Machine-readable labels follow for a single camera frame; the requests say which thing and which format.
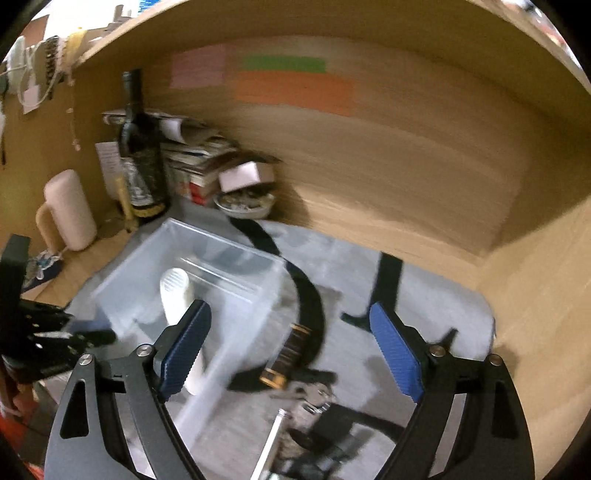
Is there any small white card box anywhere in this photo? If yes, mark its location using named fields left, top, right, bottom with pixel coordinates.
left=219, top=161, right=276, bottom=193

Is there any clear plastic storage bin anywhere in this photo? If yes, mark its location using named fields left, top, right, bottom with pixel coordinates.
left=89, top=217, right=288, bottom=444

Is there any white bowl of stones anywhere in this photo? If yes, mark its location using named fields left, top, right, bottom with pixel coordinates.
left=214, top=190, right=276, bottom=220

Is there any pink sticky note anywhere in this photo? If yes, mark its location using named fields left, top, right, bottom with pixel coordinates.
left=169, top=44, right=228, bottom=89

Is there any black clip microphone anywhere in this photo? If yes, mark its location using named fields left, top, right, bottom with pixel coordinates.
left=271, top=382, right=371, bottom=480

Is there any white charger with cable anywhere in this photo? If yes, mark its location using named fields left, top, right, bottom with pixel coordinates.
left=8, top=36, right=61, bottom=115

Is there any dark wine bottle elephant label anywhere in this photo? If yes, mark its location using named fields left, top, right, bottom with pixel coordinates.
left=118, top=69, right=171, bottom=225

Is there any orange sticky note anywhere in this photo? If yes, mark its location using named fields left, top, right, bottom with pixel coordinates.
left=231, top=71, right=355, bottom=117

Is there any stack of books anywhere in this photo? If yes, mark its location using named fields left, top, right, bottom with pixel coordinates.
left=158, top=116, right=240, bottom=206

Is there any grey mat with black letters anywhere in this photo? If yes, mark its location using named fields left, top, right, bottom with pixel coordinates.
left=46, top=205, right=495, bottom=479

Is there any green sticky note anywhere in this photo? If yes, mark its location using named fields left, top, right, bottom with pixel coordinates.
left=240, top=55, right=327, bottom=74

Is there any wooden shelf board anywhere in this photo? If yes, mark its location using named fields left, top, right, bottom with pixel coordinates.
left=77, top=1, right=590, bottom=99

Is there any white handheld massager device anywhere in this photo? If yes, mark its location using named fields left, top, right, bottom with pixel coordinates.
left=158, top=267, right=208, bottom=397

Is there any yellow lip balm tube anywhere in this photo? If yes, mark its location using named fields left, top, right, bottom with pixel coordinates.
left=115, top=175, right=137, bottom=232

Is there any white handwritten note paper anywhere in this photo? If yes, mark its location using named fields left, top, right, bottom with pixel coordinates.
left=95, top=142, right=122, bottom=201

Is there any cartoon sticker card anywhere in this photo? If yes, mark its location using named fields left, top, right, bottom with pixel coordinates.
left=22, top=250, right=63, bottom=293

